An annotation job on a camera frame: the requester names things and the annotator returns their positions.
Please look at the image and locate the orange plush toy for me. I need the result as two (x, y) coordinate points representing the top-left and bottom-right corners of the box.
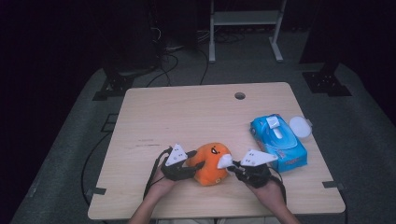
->
(186, 142), (233, 187)

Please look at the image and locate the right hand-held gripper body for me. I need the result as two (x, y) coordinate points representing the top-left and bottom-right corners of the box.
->
(235, 148), (279, 189)

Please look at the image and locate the white round plastic lid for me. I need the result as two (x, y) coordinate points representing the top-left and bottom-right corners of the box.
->
(289, 115), (313, 139)

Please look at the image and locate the blue wet wipes pack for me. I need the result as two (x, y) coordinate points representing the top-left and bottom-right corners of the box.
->
(249, 113), (308, 173)

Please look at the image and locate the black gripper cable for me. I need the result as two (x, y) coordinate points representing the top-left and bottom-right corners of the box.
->
(143, 147), (174, 200)
(269, 167), (288, 206)

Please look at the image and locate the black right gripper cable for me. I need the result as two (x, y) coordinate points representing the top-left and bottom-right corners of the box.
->
(269, 167), (288, 206)

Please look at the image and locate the person's right hand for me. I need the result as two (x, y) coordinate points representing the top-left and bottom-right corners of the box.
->
(247, 181), (287, 209)

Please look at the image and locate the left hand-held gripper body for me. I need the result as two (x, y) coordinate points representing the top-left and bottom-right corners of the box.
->
(161, 143), (196, 182)

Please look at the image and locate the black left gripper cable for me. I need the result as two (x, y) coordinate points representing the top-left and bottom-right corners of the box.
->
(143, 147), (174, 200)

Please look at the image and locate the person's left hand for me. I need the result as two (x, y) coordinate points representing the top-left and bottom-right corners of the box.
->
(146, 167), (180, 201)

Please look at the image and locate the grey table bracket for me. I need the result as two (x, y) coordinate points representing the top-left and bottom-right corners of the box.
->
(321, 180), (346, 191)
(85, 186), (107, 198)

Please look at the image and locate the black stand base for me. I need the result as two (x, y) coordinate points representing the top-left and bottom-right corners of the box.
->
(92, 59), (157, 102)
(300, 60), (353, 97)

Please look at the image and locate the black floor cable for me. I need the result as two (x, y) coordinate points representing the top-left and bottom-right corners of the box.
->
(146, 52), (180, 88)
(81, 132), (113, 206)
(199, 48), (210, 86)

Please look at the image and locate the white metal stand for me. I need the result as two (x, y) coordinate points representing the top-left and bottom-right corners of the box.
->
(208, 0), (288, 64)

